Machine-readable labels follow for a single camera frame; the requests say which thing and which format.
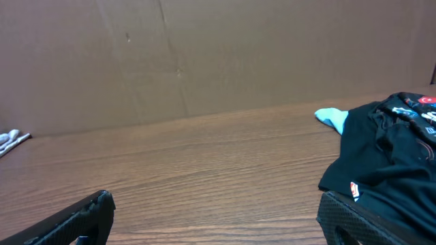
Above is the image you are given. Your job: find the folded white cloth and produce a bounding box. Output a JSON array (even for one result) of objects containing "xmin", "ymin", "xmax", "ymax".
[{"xmin": 0, "ymin": 129, "xmax": 31, "ymax": 157}]

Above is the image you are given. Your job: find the black and light-blue garment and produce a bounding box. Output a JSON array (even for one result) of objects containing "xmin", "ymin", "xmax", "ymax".
[{"xmin": 314, "ymin": 108, "xmax": 349, "ymax": 135}]

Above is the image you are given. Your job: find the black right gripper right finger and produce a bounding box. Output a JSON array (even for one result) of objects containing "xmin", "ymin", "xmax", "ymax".
[{"xmin": 316, "ymin": 191, "xmax": 435, "ymax": 245}]

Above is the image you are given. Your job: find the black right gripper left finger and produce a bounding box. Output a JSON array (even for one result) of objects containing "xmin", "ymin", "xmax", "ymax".
[{"xmin": 1, "ymin": 190, "xmax": 116, "ymax": 245}]

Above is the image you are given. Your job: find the black printed cycling jersey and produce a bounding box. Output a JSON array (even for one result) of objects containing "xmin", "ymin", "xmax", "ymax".
[{"xmin": 318, "ymin": 92, "xmax": 435, "ymax": 240}]

